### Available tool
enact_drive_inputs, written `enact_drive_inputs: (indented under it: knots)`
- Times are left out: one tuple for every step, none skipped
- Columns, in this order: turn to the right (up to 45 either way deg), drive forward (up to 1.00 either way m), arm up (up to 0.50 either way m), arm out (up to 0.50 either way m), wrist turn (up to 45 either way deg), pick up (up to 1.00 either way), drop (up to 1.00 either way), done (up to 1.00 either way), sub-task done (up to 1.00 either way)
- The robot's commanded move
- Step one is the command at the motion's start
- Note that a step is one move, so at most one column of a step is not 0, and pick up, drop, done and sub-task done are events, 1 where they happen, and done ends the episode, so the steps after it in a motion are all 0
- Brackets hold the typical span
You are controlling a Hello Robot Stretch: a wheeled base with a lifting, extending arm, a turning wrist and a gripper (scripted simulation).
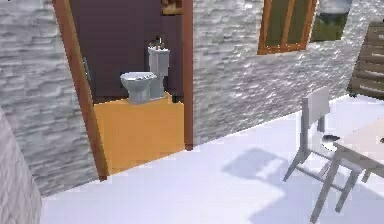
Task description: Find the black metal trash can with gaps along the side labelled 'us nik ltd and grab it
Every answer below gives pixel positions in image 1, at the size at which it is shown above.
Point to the white toilet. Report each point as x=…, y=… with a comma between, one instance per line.
x=140, y=83

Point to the grey chair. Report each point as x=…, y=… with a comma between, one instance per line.
x=315, y=113

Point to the wooden framed window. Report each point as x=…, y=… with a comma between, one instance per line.
x=285, y=25

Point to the pale wooden table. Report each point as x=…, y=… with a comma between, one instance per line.
x=361, y=146

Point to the brown chest of drawers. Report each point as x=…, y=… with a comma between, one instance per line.
x=368, y=63

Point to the wooden framed wall picture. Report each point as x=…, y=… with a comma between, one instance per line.
x=172, y=6

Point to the brown wooden door frame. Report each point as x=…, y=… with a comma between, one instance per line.
x=83, y=96

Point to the green and white wall picture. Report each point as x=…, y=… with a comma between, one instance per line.
x=330, y=23

